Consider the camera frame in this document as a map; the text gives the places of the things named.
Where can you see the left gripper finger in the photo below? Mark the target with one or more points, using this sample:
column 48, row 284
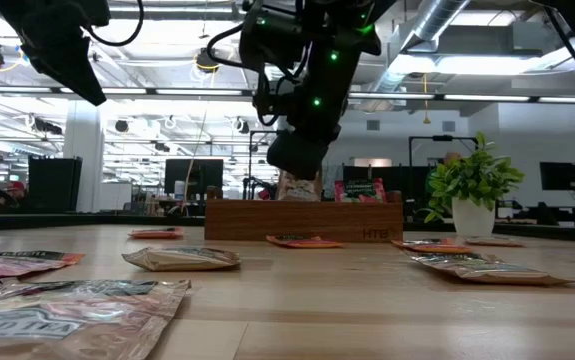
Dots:
column 74, row 75

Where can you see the beige tea packet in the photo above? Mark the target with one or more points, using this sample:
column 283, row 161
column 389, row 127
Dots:
column 182, row 259
column 487, row 270
column 67, row 320
column 494, row 243
column 299, row 191

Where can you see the orange tea packet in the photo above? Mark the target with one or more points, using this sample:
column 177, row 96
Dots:
column 304, row 243
column 17, row 266
column 156, row 233
column 434, row 247

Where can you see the background black robot arm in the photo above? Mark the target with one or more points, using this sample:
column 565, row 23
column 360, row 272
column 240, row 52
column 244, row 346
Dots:
column 253, row 188

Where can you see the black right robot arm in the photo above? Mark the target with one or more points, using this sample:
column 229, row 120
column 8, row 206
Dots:
column 337, row 30

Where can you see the wooden tea box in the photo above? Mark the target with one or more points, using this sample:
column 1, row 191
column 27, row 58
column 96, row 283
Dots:
column 302, row 221

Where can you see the dark partition panel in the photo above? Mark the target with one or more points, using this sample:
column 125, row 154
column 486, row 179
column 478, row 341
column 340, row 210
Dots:
column 399, row 175

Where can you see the black partition panel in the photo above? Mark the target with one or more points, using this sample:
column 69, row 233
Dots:
column 54, row 184

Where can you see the person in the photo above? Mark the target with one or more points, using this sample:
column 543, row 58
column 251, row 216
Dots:
column 16, row 188
column 451, row 159

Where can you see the white bottle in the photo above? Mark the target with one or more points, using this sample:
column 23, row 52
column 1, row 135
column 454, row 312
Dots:
column 179, row 190

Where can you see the green plant in white pot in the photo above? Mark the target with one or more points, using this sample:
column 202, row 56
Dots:
column 473, row 217

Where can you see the black background desk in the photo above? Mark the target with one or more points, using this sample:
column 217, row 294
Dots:
column 552, row 215

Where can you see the silver ventilation duct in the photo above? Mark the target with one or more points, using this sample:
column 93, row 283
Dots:
column 437, row 20

